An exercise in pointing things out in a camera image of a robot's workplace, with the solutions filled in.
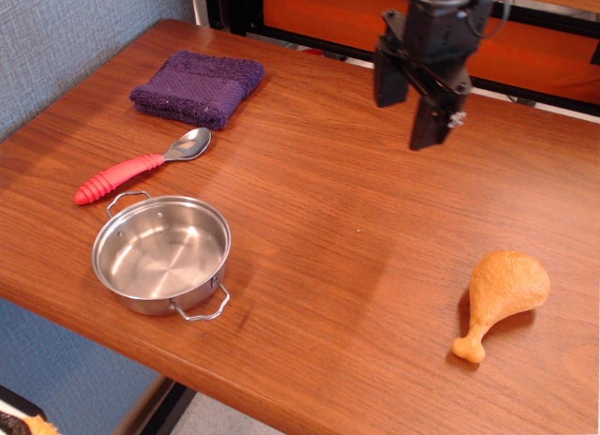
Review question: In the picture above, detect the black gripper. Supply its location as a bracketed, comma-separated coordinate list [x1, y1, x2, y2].
[374, 0, 494, 151]

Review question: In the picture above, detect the red handled metal spoon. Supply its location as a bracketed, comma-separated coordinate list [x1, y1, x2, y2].
[73, 127, 212, 205]

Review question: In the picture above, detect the orange toy chicken leg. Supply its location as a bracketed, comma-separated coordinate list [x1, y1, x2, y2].
[451, 250, 551, 364]

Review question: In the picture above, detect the orange back panel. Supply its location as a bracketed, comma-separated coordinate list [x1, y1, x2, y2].
[262, 0, 599, 104]

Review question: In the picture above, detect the purple folded towel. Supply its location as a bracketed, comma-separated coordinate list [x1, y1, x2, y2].
[130, 50, 265, 130]

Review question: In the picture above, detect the small steel pot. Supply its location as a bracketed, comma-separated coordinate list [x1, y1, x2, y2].
[91, 191, 232, 322]

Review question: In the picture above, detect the orange object bottom left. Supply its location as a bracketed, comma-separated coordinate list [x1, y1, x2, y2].
[22, 415, 60, 435]

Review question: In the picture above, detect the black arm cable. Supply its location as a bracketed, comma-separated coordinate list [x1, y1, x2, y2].
[405, 0, 513, 40]

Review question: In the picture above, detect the black metal frame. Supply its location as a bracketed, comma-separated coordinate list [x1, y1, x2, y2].
[206, 0, 599, 116]

